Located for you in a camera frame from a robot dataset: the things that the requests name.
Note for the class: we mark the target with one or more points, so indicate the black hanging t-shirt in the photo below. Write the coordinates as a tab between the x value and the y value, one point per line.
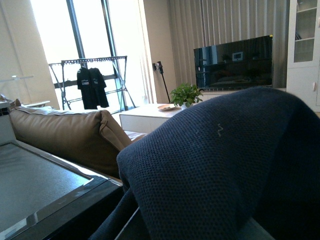
85	86
98	86

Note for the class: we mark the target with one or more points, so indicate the white low coffee table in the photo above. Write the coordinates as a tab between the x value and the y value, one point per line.
145	118

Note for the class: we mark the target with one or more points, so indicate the green potted plant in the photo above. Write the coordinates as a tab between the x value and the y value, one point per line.
186	95

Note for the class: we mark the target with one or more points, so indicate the shallow beige dish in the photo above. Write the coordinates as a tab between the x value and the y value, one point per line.
167	107

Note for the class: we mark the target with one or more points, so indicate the metal clothes drying rack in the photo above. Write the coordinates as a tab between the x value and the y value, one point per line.
116	83

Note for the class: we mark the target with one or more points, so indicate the dark navy knit garment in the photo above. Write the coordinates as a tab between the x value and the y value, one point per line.
201	175

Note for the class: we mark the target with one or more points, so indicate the white glass door cabinet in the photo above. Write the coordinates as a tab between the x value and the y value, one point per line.
303	58

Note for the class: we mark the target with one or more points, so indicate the black flat screen television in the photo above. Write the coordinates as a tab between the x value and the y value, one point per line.
235	65

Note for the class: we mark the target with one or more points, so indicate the grey pleated curtain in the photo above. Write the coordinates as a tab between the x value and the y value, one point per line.
201	23

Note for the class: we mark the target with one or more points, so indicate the grey front-load washing machine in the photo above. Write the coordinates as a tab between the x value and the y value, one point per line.
43	197

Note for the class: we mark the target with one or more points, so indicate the white TV console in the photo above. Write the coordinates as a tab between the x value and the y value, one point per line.
215	93

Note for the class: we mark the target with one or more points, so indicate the tan leather sofa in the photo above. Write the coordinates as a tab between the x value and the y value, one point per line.
90	138

